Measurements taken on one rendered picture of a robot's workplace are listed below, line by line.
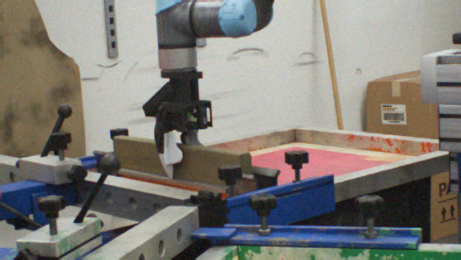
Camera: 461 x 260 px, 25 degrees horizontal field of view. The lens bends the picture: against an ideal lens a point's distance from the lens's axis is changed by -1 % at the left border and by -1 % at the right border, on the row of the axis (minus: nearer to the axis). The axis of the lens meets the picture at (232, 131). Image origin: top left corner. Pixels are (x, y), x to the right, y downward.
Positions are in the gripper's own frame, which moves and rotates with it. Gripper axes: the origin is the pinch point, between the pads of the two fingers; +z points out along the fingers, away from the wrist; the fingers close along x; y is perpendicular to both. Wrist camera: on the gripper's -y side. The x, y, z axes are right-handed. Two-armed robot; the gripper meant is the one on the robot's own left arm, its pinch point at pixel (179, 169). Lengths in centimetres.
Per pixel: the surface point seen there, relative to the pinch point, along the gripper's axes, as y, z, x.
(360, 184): 29.3, 3.3, 20.7
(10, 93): -195, 3, 71
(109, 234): 0.9, 9.2, -18.2
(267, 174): 23.6, -1.4, 2.2
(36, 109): -193, 10, 81
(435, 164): 29, 3, 44
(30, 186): 2.7, -3.3, -35.1
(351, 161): 5.2, 5.2, 44.7
